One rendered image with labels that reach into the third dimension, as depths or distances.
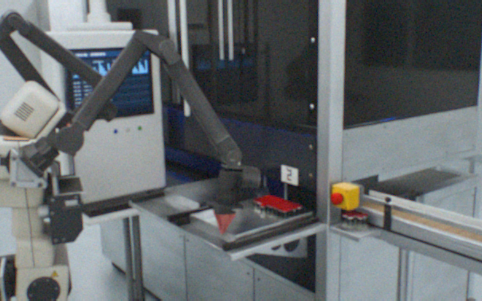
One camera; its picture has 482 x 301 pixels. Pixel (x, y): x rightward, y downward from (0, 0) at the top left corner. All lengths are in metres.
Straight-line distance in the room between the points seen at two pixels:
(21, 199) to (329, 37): 1.10
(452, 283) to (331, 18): 1.42
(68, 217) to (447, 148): 1.51
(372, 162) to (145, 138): 1.08
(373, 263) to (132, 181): 1.14
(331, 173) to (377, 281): 0.55
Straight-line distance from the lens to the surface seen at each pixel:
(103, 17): 2.45
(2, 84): 6.97
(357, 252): 2.03
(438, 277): 2.54
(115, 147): 2.46
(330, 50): 1.75
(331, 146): 1.79
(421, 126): 2.18
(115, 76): 1.60
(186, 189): 2.26
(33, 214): 1.84
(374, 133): 1.95
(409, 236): 1.80
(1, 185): 1.81
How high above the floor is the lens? 1.53
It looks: 12 degrees down
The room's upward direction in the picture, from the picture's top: 1 degrees counter-clockwise
